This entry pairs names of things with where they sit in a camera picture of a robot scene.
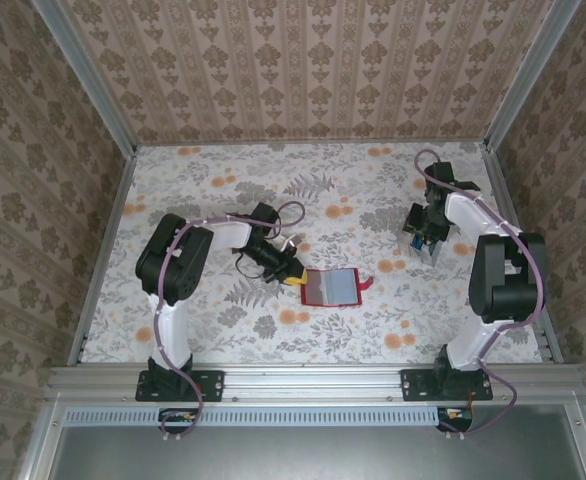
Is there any thin black cable loop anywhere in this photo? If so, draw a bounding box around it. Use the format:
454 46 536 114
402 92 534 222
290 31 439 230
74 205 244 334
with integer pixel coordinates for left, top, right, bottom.
234 248 270 282

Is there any aluminium table edge rail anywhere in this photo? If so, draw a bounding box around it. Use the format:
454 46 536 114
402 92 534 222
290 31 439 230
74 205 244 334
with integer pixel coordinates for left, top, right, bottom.
482 142 560 366
66 147 138 369

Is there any aluminium mounting rail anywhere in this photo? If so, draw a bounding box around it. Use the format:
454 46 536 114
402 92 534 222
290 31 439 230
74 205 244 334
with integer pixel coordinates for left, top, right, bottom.
46 363 586 402

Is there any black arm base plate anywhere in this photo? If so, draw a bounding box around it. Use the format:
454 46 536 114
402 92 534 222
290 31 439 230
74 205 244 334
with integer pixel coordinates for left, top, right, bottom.
135 368 225 404
400 368 494 404

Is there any aluminium frame post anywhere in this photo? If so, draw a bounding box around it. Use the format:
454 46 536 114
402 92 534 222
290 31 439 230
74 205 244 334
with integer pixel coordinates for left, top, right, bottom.
483 0 583 151
28 0 139 157

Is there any red card holder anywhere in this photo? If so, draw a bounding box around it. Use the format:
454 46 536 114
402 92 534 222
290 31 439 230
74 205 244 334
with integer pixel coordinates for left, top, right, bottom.
300 267 376 307

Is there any floral patterned table cover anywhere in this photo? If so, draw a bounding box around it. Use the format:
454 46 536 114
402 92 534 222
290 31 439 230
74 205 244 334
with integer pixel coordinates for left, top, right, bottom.
80 141 544 366

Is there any light blue credit card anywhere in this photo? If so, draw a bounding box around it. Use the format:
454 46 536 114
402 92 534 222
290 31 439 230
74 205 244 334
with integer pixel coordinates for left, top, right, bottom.
331 272 358 304

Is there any black wiring connector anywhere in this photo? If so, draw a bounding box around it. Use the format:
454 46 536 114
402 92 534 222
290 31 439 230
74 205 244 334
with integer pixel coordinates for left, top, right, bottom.
436 405 475 434
158 407 203 435

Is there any grey slotted cable duct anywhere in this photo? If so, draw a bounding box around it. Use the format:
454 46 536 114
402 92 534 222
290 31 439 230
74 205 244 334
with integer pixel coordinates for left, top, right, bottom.
64 405 476 427

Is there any grey metal panel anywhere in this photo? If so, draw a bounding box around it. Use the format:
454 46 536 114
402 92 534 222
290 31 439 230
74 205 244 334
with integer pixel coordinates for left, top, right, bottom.
20 403 586 480

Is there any clear acrylic card box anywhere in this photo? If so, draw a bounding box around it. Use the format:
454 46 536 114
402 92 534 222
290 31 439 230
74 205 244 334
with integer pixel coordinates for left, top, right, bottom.
408 230 448 267

